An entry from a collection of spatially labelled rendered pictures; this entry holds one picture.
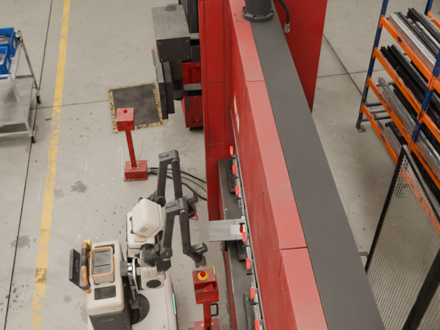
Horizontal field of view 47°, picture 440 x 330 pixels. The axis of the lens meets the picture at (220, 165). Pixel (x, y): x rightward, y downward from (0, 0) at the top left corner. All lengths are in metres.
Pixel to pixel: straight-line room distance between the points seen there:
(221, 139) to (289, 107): 1.71
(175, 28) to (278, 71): 1.33
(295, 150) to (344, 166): 3.38
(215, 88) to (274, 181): 1.82
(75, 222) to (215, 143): 1.74
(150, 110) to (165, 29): 2.53
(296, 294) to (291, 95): 1.12
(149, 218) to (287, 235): 1.45
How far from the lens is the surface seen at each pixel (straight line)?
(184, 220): 3.01
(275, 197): 2.04
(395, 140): 5.38
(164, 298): 4.16
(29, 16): 8.86
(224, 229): 3.60
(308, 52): 3.77
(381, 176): 5.60
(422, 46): 4.85
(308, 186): 2.10
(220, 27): 3.56
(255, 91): 2.58
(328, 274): 1.84
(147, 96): 6.52
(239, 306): 3.40
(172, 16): 4.03
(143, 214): 3.23
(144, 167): 5.37
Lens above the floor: 3.79
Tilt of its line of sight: 44 degrees down
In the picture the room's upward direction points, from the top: 1 degrees counter-clockwise
